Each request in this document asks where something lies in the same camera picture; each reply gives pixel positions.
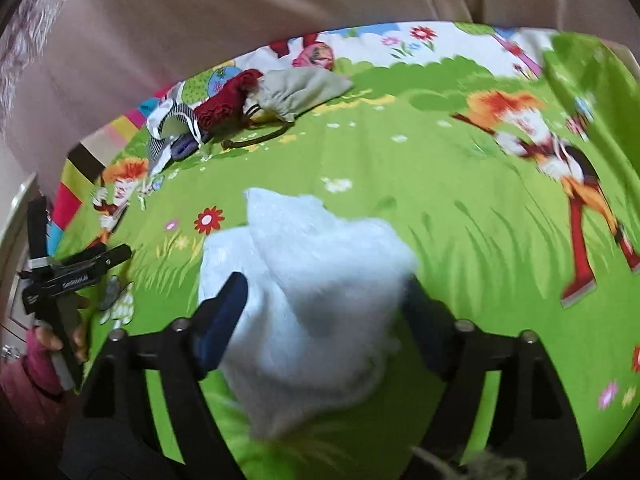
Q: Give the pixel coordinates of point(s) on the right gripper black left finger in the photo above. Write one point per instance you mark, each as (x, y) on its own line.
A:
(142, 412)

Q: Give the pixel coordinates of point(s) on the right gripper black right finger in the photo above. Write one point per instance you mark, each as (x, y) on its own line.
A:
(532, 420)

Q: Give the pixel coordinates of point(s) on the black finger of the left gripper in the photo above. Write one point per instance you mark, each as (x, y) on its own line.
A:
(89, 266)

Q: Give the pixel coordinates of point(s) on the black white checked cloth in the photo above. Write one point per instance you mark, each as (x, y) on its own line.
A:
(165, 124)

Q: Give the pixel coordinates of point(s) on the purple knitted sock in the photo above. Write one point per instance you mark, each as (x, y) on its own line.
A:
(186, 145)

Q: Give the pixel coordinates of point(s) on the red knitted hat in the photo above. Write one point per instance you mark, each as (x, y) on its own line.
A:
(229, 101)

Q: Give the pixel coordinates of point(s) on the light blue towel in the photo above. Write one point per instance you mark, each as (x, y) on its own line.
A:
(323, 293)

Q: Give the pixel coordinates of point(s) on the grey herringbone drawstring pouch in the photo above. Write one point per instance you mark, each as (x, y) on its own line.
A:
(281, 96)

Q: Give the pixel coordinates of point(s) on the person left hand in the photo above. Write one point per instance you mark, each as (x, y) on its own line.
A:
(78, 337)

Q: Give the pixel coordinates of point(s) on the white dresser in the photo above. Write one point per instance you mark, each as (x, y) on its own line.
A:
(14, 254)

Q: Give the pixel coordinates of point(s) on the pink jacket sleeve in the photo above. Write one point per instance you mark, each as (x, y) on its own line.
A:
(35, 408)

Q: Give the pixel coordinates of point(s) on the beige pink curtain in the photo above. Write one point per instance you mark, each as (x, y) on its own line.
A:
(68, 66)

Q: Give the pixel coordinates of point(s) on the cartoon print green cloth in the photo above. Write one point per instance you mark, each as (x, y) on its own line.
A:
(508, 160)

